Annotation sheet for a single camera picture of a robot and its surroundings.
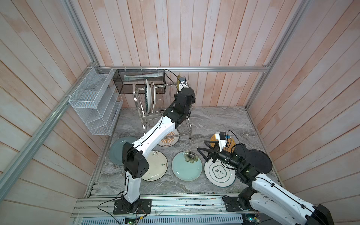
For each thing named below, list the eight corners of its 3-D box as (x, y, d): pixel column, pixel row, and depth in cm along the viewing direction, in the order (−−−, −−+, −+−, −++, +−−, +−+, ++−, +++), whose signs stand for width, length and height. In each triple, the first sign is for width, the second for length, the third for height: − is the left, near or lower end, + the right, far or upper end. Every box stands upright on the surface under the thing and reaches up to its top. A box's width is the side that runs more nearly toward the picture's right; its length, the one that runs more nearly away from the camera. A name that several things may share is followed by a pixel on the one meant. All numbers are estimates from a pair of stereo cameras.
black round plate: (251, 173, 88) (253, 171, 85) (243, 151, 97) (245, 149, 95) (273, 173, 88) (276, 171, 85) (263, 151, 97) (265, 149, 95)
